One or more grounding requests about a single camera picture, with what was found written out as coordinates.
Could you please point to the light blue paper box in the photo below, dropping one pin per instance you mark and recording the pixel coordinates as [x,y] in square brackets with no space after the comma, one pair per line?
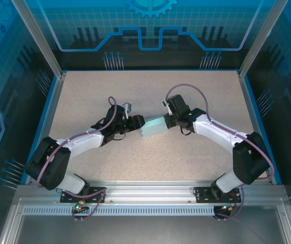
[154,127]

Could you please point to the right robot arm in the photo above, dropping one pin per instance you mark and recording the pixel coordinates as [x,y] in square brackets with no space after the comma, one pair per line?
[246,157]

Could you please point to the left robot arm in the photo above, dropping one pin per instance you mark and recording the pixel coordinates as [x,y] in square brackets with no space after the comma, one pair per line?
[51,162]

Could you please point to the connector with green light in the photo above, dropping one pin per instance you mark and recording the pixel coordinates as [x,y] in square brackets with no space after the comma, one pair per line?
[227,208]
[79,206]

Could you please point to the metal lower tray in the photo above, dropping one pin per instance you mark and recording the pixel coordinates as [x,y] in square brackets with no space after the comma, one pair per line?
[145,228]

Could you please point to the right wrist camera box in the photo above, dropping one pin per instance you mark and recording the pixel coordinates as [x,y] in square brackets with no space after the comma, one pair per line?
[168,109]

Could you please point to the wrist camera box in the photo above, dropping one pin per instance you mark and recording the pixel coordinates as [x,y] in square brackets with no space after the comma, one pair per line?
[168,109]
[127,106]

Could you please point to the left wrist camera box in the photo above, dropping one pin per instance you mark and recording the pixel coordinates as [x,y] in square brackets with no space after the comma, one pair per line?
[127,106]

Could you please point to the aluminium mounting rail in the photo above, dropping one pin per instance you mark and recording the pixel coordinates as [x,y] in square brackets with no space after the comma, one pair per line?
[147,190]

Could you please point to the aluminium side frame rail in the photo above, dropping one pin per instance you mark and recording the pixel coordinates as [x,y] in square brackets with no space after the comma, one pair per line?
[255,119]
[50,119]

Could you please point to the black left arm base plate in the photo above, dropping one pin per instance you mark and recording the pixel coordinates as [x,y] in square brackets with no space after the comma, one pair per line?
[95,194]

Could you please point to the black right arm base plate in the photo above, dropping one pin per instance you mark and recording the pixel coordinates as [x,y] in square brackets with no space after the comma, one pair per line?
[203,194]

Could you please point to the aluminium frame post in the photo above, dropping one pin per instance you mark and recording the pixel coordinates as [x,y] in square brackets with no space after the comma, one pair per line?
[39,38]
[262,38]

